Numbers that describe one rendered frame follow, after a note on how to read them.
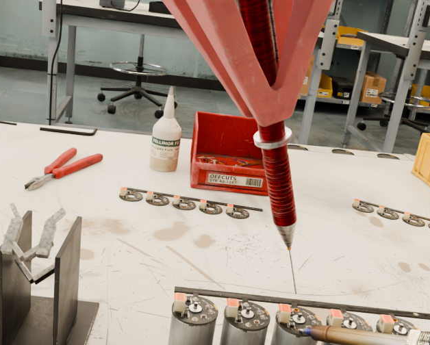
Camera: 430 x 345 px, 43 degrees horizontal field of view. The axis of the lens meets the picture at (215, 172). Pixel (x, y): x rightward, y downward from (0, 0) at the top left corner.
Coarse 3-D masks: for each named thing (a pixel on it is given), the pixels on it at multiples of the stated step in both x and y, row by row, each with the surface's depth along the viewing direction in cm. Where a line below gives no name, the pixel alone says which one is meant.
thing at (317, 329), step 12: (312, 336) 27; (324, 336) 27; (336, 336) 26; (348, 336) 26; (360, 336) 25; (372, 336) 25; (384, 336) 25; (396, 336) 24; (408, 336) 24; (420, 336) 23
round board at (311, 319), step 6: (294, 312) 30; (300, 312) 30; (306, 312) 30; (312, 312) 30; (276, 318) 29; (306, 318) 29; (312, 318) 29; (318, 318) 29; (282, 324) 28; (288, 324) 28; (294, 324) 29; (300, 324) 29; (306, 324) 29; (312, 324) 29; (288, 330) 28; (294, 330) 28; (306, 336) 28
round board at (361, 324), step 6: (342, 312) 30; (348, 312) 30; (348, 318) 30; (354, 318) 30; (360, 318) 30; (330, 324) 29; (360, 324) 29; (366, 324) 30; (366, 330) 29; (372, 330) 29
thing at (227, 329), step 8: (224, 320) 29; (224, 328) 29; (232, 328) 28; (224, 336) 29; (232, 336) 28; (240, 336) 28; (248, 336) 28; (256, 336) 28; (264, 336) 29; (224, 344) 29; (232, 344) 28; (240, 344) 28; (248, 344) 28; (256, 344) 28
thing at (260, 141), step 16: (240, 0) 20; (256, 0) 19; (256, 16) 20; (272, 16) 20; (256, 32) 20; (272, 32) 21; (256, 48) 20; (272, 48) 21; (272, 64) 21; (272, 80) 21; (272, 128) 22; (288, 128) 23; (256, 144) 22; (272, 144) 22; (272, 160) 23; (288, 160) 23; (272, 176) 23; (288, 176) 23; (272, 192) 24; (288, 192) 24; (272, 208) 24; (288, 208) 24; (288, 224) 24
